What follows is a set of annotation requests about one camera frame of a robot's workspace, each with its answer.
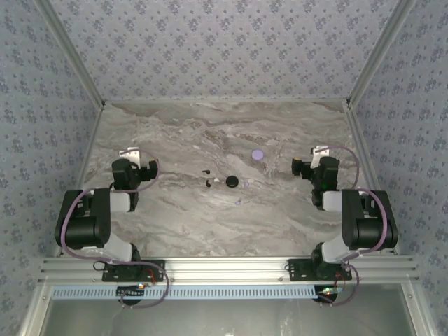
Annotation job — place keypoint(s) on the purple earbud charging case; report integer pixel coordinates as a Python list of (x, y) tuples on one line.
[(257, 154)]

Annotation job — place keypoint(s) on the black earbud charging case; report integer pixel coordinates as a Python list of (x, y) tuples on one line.
[(231, 181)]

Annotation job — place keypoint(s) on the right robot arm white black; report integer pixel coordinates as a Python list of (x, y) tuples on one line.
[(367, 224)]

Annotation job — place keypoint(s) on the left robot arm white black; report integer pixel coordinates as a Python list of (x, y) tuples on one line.
[(84, 224)]

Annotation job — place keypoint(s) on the small black controller board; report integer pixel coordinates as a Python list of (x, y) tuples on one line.
[(329, 293), (131, 291)]

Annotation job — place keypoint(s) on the grey metal panel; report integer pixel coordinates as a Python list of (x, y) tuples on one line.
[(224, 318)]

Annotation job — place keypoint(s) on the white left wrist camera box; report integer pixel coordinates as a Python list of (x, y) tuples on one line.
[(130, 154)]

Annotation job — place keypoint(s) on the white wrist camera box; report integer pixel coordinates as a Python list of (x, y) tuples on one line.
[(130, 154), (320, 152)]

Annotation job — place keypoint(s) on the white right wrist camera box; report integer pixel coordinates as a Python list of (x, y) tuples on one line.
[(320, 152)]

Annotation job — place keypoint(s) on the aluminium table side rail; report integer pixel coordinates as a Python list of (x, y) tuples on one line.
[(91, 140), (360, 140)]

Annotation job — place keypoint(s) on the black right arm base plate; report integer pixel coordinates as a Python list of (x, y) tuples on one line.
[(297, 273)]

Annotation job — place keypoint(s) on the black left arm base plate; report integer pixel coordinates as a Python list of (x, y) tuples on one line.
[(159, 276)]

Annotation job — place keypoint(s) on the aluminium mounting rail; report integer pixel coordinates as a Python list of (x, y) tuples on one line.
[(224, 269)]

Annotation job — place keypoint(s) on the aluminium frame post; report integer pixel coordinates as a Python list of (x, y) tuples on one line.
[(376, 56), (75, 56)]

